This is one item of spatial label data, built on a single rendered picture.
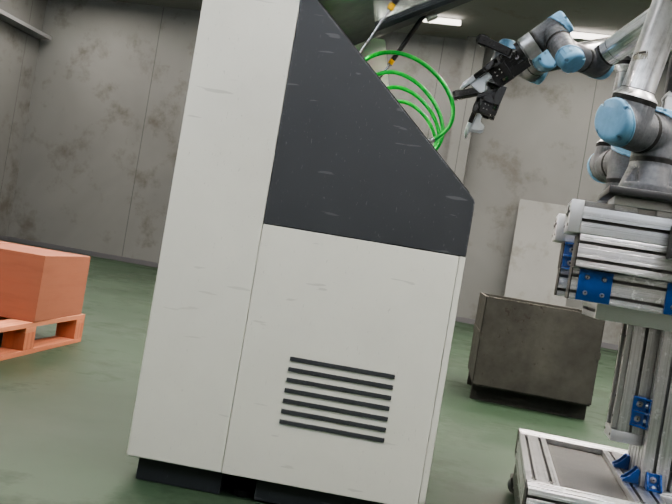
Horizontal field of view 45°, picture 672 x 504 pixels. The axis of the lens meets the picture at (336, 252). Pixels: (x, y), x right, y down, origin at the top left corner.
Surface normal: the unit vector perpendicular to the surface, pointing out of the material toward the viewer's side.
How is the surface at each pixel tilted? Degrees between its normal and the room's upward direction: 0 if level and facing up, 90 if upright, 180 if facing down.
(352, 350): 90
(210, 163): 90
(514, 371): 90
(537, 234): 75
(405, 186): 90
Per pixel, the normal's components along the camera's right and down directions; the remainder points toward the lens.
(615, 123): -0.84, -0.01
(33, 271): -0.06, -0.01
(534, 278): -0.15, -0.29
